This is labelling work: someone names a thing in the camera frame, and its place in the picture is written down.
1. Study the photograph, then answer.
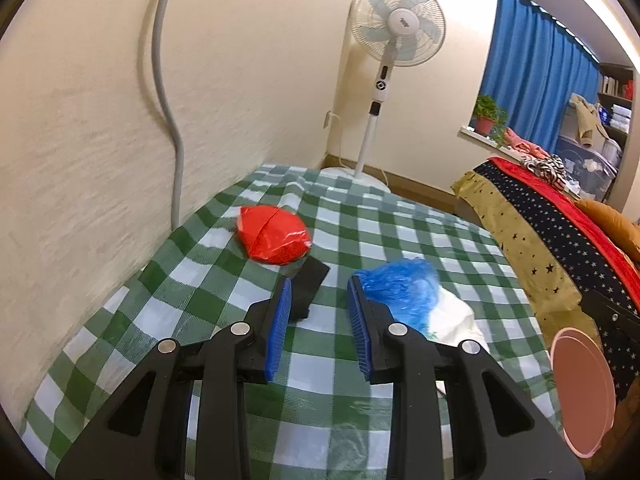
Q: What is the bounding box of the blue window curtain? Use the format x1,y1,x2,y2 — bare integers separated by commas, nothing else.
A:
480,0,599,152

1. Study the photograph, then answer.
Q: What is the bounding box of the pink folded clothing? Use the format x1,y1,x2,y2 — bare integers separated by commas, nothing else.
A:
504,128,549,159

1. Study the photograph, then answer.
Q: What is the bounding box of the black small object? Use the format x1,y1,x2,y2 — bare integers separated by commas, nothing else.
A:
288,257,330,322

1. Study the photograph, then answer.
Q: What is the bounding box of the white green printed bag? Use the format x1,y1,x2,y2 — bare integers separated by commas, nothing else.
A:
426,287,475,346

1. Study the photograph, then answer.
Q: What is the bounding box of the pink plastic trash bin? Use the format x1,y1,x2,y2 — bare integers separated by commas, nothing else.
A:
550,327,616,460

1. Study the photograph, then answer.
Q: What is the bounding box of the grey wall cable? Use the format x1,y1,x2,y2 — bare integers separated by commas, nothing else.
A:
150,0,188,231

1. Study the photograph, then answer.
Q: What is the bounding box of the green white checkered tablecloth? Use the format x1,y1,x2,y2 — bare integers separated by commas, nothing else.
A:
20,165,561,479

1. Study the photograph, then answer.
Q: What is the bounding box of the red star-pattern bed blanket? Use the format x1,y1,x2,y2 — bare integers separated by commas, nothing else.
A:
452,157,639,400

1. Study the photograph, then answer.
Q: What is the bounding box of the wooden bookshelf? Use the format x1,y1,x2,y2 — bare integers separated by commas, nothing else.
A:
598,63,638,211

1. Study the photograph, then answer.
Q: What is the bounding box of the red plastic bag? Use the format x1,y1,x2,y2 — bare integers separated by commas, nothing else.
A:
236,205,311,266

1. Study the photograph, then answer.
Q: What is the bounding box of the zebra striped clothing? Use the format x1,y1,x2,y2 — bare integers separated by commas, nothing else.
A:
521,155,567,188

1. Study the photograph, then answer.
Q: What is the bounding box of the beige jacket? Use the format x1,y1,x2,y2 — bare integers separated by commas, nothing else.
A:
570,93,608,148

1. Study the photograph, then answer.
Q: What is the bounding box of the clear plastic storage box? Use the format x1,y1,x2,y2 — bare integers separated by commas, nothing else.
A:
555,136,617,202

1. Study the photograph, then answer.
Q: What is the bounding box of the orange pillow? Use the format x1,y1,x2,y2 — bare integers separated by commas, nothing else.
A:
575,200,640,264

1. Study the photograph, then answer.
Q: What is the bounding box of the potted green plant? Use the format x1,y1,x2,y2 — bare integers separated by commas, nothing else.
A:
472,94,508,146

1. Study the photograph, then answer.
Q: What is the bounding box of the white standing fan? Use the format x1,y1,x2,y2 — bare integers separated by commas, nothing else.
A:
321,0,446,192

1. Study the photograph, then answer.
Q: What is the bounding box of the blue plastic bag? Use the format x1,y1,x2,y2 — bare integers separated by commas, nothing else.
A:
355,258,440,335

